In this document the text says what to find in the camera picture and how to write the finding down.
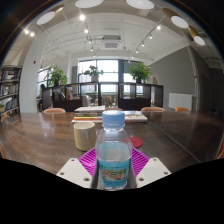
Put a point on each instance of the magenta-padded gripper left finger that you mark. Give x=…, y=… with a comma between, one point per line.
x=75, y=173

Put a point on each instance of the tall dark bookshelf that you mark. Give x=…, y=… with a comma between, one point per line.
x=9, y=93

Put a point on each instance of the ceiling air conditioner unit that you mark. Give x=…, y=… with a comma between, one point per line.
x=111, y=42

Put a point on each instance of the tall stack of books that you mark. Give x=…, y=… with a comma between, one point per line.
x=89, y=113

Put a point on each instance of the orange chairs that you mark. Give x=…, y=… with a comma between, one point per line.
x=53, y=110

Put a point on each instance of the flat round red coaster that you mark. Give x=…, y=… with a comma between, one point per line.
x=137, y=142

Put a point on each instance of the small potted green plant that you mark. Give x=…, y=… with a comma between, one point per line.
x=94, y=71

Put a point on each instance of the small ceiling spotlights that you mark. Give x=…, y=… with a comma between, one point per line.
x=82, y=17

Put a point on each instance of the large potted green plant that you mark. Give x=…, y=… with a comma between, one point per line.
x=140, y=71

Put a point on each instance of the round white ceiling lights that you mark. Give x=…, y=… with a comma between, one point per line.
x=140, y=3

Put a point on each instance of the black open shelf unit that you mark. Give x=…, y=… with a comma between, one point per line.
x=133, y=103

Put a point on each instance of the bushy potted green plant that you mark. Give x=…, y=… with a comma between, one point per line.
x=57, y=76

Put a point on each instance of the white wall panel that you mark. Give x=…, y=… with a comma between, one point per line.
x=180, y=101

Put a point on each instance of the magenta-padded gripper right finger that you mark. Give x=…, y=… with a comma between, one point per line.
x=151, y=171

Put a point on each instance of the cream ceramic cup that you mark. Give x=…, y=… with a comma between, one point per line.
x=84, y=136

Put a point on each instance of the clear water bottle blue cap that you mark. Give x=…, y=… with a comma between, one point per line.
x=113, y=156

